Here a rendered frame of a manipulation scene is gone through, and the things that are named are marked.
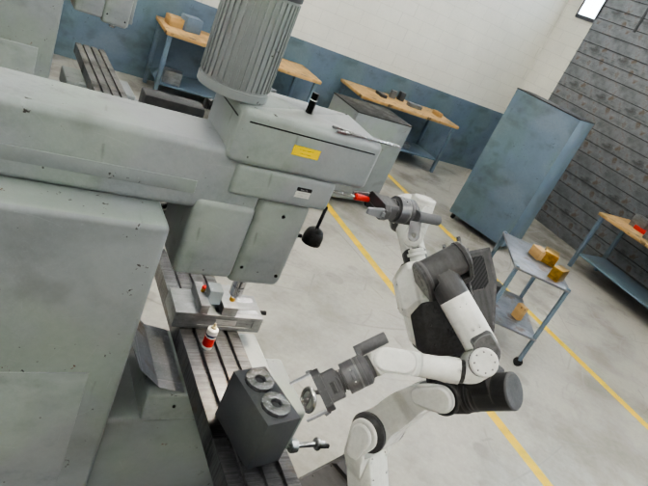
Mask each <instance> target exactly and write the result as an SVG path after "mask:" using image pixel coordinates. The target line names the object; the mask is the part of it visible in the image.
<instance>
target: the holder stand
mask: <svg viewBox="0 0 648 486"><path fill-rule="evenodd" d="M215 415H216V417H217V419H218V420H219V421H220V423H221V425H222V427H223V428H224V430H225V432H226V434H227V435H228V437H229V440H230V442H231V443H232V445H233V447H234V449H235V450H236V452H237V454H238V456H239V457H240V459H241V461H242V463H243V465H244V466H245V468H246V470H248V469H252V468H255V467H258V466H262V465H265V464H269V463H272V462H275V461H278V460H280V458H281V456H282V454H283V452H284V449H285V447H286V445H287V444H288V442H289V440H290V438H291V436H292V434H293V432H294V430H295V428H296V426H297V424H298V423H299V421H300V419H301V417H300V416H299V415H298V413H297V412H296V410H295V409H294V407H293V406H292V404H291V403H290V401H289V400H288V399H287V397H286V396H285V394H284V392H283V391H282V389H281V388H280V386H279V385H278V384H277V382H276V381H275V379H274V378H273V376H272V375H271V373H270V372H269V370H268V369H267V368H266V366H261V367H254V368H248V369H242V370H235V371H234V372H233V374H232V375H231V377H230V380H229V383H228V386H227V388H226V390H225V392H224V395H223V397H222V399H221V402H220V404H219V406H218V409H217V411H216V413H215Z"/></svg>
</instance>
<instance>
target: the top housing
mask: <svg viewBox="0 0 648 486"><path fill-rule="evenodd" d="M308 105H309V104H308V103H307V102H305V101H302V100H298V99H295V98H292V97H288V96H285V95H282V94H276V93H273V92H270V93H269V96H268V99H267V101H266V103H265V104H263V105H251V104H246V103H242V102H239V101H236V100H233V99H230V98H227V97H225V96H222V95H220V94H217V93H216V95H215V97H214V100H213V103H212V106H211V110H210V113H209V116H208V120H210V121H211V123H212V125H213V126H214V128H215V129H216V131H217V133H218V134H219V136H220V137H221V139H222V141H223V142H224V144H225V146H226V148H227V158H228V159H229V160H231V161H235V162H240V163H244V164H249V165H254V166H258V167H262V168H266V169H271V170H275V171H280V172H285V173H289V174H294V175H297V176H305V177H310V178H315V179H319V180H324V181H328V182H333V183H336V184H341V185H345V186H350V187H355V188H362V187H364V186H365V183H366V181H367V179H368V177H369V175H370V173H371V171H372V168H373V166H374V164H375V162H376V160H377V158H378V156H379V154H380V152H381V145H380V144H379V143H377V142H373V141H369V140H367V139H363V138H359V137H355V136H352V135H349V136H348V135H343V134H340V133H337V130H336V129H333V128H332V126H333V125H335V126H338V127H341V128H344V129H345V130H348V131H352V132H356V133H360V134H363V135H366V136H369V137H372V136H371V135H370V134H369V133H367V132H366V131H365V130H364V129H363V128H362V127H361V126H360V125H359V124H358V123H356V122H355V121H354V120H353V119H352V118H351V117H350V116H348V115H347V114H343V113H341V112H337V111H334V110H331V109H327V108H324V107H321V106H317V105H315V107H314V109H313V112H312V114H308V113H306V109H307V107H308Z"/></svg>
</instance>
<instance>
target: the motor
mask: <svg viewBox="0 0 648 486"><path fill-rule="evenodd" d="M303 2H304V0H220V3H219V6H218V9H217V13H216V15H215V18H214V21H213V25H212V28H211V31H210V34H209V38H208V41H207V44H206V47H205V50H204V53H203V56H202V61H201V66H200V67H199V70H198V74H197V77H198V79H199V81H200V82H201V83H202V84H203V85H205V86H206V87H207V88H208V89H210V90H211V91H213V92H215V93H217V94H219V95H222V96H225V97H227V98H230V99H233V100H236V101H239V102H242V103H246V104H251V105H263V104H265V103H266V101H267V99H268V96H269V93H270V91H271V88H272V85H273V83H274V80H275V77H276V75H277V72H278V69H279V66H280V64H281V61H282V58H283V56H284V52H285V49H286V47H287V44H288V41H289V39H290V36H291V33H292V30H293V28H294V25H295V22H296V20H297V17H298V14H299V12H300V10H301V6H300V5H303Z"/></svg>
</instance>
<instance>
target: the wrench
mask: <svg viewBox="0 0 648 486"><path fill-rule="evenodd" d="M332 128H333V129H336V130H337V133H340V134H343V135H348V136H349V135H352V136H355V137H359V138H363V139H367V140H369V141H373V142H377V143H380V144H384V145H388V146H392V147H395V148H399V149H400V146H399V145H398V144H395V143H391V142H388V141H384V140H380V139H377V138H373V137H369V136H366V135H363V134H360V133H356V132H352V131H348V130H345V129H344V128H341V127H338V126H335V125H333V126H332Z"/></svg>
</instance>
